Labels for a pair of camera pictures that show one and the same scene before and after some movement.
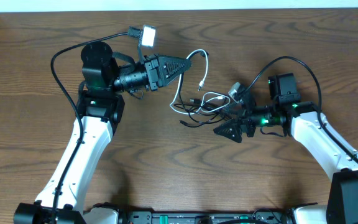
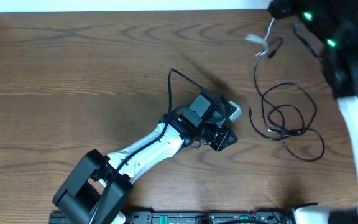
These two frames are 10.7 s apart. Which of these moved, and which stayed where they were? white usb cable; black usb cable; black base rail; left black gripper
Moved: left black gripper; white usb cable; black usb cable
Stayed: black base rail
